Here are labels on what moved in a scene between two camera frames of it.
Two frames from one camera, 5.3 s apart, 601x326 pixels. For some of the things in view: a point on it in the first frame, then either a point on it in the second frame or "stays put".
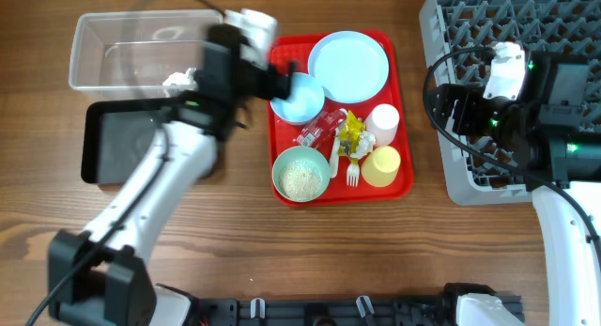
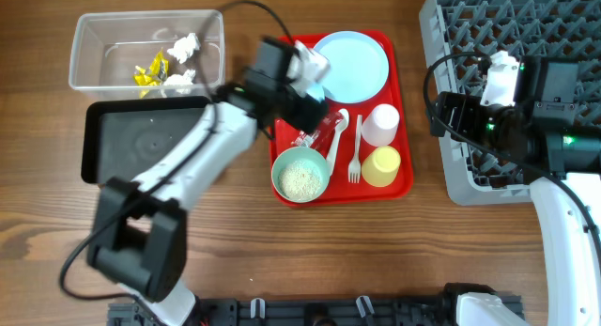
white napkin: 182,78 stays put
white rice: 300,180 stays put
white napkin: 365,143 -> 185,47
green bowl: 300,174 stays put
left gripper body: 255,81 -> 299,113
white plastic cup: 383,121 stays put
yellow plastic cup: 380,166 stays put
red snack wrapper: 320,127 stays put
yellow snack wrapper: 349,136 -> 157,72
